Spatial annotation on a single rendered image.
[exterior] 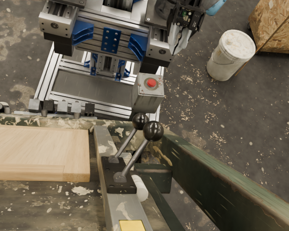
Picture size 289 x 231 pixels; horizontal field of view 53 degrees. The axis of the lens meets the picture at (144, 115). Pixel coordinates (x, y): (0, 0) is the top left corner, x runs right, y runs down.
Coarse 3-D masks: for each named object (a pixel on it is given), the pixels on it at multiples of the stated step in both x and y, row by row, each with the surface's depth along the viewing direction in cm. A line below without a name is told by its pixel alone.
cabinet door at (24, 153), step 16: (0, 128) 105; (16, 128) 107; (32, 128) 109; (48, 128) 112; (64, 128) 116; (0, 144) 82; (16, 144) 83; (32, 144) 85; (48, 144) 87; (64, 144) 89; (80, 144) 90; (0, 160) 67; (16, 160) 68; (32, 160) 69; (48, 160) 70; (64, 160) 71; (80, 160) 72; (0, 176) 59; (16, 176) 60; (32, 176) 60; (48, 176) 61; (64, 176) 62; (80, 176) 62
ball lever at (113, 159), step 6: (138, 114) 62; (144, 114) 62; (132, 120) 62; (138, 120) 61; (144, 120) 61; (138, 126) 61; (132, 132) 62; (126, 138) 63; (126, 144) 62; (120, 150) 62; (114, 156) 63; (114, 162) 62
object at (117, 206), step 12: (96, 132) 101; (108, 132) 103; (96, 144) 88; (108, 144) 84; (96, 156) 84; (108, 156) 70; (108, 204) 43; (120, 204) 43; (132, 204) 44; (108, 216) 42; (120, 216) 39; (132, 216) 40; (144, 216) 40; (108, 228) 41; (120, 228) 36; (144, 228) 37
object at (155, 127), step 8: (144, 128) 50; (152, 128) 49; (160, 128) 50; (144, 136) 50; (152, 136) 50; (160, 136) 50; (144, 144) 51; (136, 152) 51; (128, 168) 51; (120, 176) 50
